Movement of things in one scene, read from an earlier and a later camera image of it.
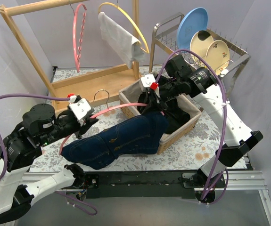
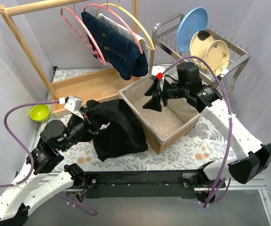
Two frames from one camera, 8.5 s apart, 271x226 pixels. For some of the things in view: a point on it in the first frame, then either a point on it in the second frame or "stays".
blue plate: (195, 20) stays
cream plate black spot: (200, 41) stays
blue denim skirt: (139, 133) -> (117, 51)
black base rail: (150, 184) stays
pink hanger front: (102, 113) -> (135, 39)
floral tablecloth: (192, 151) stays
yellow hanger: (123, 11) -> (152, 48)
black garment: (176, 119) -> (124, 135)
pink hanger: (77, 58) -> (78, 34)
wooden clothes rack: (83, 89) stays
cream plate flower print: (217, 56) stays
